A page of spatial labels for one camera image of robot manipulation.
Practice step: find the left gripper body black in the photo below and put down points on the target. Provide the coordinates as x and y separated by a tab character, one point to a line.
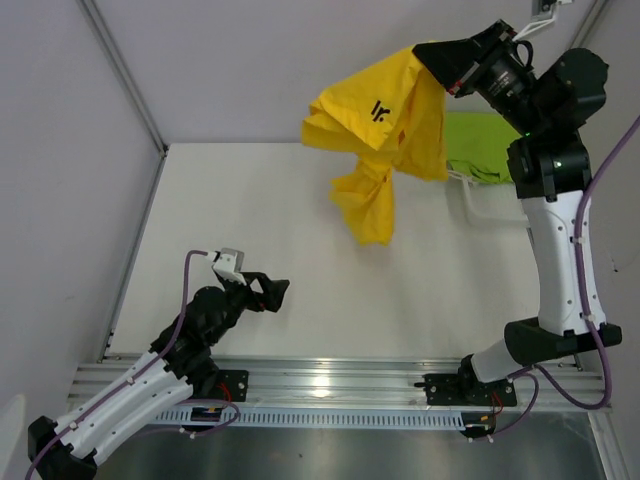
239	298

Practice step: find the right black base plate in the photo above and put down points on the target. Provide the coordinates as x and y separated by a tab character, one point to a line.
443	389

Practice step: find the aluminium mounting rail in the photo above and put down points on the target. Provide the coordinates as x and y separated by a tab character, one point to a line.
343	383

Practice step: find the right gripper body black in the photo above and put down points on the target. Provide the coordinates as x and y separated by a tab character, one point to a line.
498	75

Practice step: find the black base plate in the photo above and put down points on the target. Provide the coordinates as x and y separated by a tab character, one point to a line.
229	385
443	389

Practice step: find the yellow shorts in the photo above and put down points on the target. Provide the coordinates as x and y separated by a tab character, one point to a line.
391	115

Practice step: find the right aluminium corner post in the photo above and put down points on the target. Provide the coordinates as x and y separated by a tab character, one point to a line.
589	24

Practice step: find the green folded shorts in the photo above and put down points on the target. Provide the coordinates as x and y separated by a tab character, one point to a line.
477	146

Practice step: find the white perforated plastic basket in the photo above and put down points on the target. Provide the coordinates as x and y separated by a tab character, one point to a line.
490	205

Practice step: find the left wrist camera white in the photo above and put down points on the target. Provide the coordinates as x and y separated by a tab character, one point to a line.
227	264

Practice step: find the white slotted cable duct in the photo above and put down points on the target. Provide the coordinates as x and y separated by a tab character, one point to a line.
412	419

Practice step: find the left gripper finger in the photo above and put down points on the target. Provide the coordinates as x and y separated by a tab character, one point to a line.
273	292
253	281

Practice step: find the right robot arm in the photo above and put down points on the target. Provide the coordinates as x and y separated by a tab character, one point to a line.
550	168

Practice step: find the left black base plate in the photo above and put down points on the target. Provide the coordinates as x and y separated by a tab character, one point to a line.
229	385

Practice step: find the left aluminium corner post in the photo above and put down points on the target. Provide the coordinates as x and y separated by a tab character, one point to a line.
118	64

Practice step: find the aluminium corner post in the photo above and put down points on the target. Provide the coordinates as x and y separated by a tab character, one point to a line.
589	24
118	64

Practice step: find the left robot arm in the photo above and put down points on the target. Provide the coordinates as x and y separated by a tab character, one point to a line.
177	367

